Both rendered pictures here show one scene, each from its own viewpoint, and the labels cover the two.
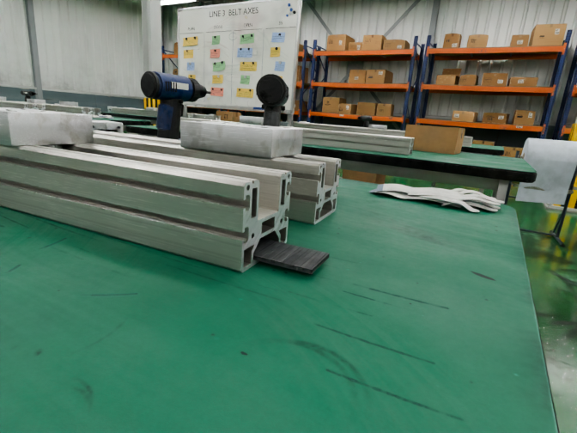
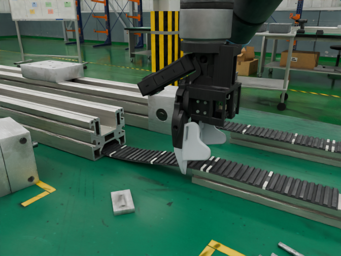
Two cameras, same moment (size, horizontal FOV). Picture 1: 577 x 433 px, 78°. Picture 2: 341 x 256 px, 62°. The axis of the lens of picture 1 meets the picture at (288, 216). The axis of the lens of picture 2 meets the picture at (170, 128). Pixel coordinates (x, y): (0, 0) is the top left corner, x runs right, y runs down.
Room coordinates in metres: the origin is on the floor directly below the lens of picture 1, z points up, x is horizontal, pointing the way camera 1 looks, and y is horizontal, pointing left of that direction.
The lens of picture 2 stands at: (1.36, 0.87, 1.05)
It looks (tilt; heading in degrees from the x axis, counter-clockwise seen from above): 22 degrees down; 187
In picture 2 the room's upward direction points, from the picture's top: straight up
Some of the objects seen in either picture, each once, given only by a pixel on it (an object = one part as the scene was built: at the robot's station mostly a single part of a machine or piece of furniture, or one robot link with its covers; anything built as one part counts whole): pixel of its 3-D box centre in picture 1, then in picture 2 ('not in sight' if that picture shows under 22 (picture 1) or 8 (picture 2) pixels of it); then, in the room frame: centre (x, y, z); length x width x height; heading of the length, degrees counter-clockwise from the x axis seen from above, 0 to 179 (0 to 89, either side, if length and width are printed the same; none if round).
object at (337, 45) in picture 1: (361, 97); not in sight; (10.55, -1.77, 1.58); 2.83 x 0.98 x 3.15; 61
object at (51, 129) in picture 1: (19, 134); (53, 74); (0.51, 0.39, 0.87); 0.16 x 0.11 x 0.07; 66
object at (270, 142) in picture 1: (242, 146); not in sight; (0.58, 0.08, 0.87); 0.16 x 0.11 x 0.07; 66
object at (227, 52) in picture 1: (233, 106); not in sight; (3.95, 0.67, 0.97); 1.50 x 0.50 x 1.95; 61
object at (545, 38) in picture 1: (481, 101); not in sight; (9.10, -4.40, 1.59); 2.83 x 0.98 x 3.17; 61
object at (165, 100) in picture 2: not in sight; (176, 108); (0.68, 0.80, 0.83); 0.12 x 0.09 x 0.10; 156
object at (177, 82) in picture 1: (181, 122); not in sight; (0.93, 0.28, 0.89); 0.20 x 0.08 x 0.22; 149
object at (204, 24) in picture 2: not in sight; (206, 26); (0.92, 0.87, 1.03); 0.08 x 0.08 x 0.05
